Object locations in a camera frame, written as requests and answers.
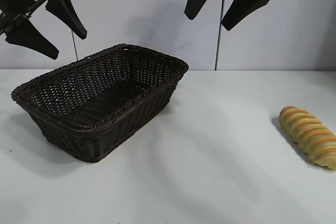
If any dark brown wicker basket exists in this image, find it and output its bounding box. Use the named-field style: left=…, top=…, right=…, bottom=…
left=10, top=43, right=190, bottom=163

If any long twisted bread loaf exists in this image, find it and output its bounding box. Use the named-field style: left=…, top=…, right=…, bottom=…
left=278, top=105, right=336, bottom=170

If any thin metal wall strip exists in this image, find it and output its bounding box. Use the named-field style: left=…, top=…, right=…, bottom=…
left=214, top=0, right=227, bottom=70
left=70, top=29, right=79, bottom=60

